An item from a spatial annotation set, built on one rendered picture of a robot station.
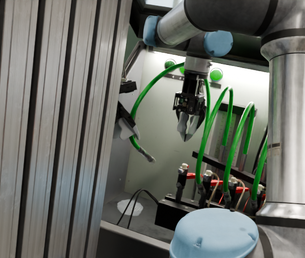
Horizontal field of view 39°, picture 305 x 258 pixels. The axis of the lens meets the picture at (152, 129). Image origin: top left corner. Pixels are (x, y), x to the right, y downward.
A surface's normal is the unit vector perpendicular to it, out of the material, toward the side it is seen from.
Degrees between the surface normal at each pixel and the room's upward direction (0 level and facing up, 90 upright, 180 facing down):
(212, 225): 8
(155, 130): 90
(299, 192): 68
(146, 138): 90
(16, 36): 90
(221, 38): 90
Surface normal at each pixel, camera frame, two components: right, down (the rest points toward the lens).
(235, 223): 0.03, -0.96
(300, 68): -0.12, -0.18
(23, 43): 0.93, 0.22
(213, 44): 0.18, 0.27
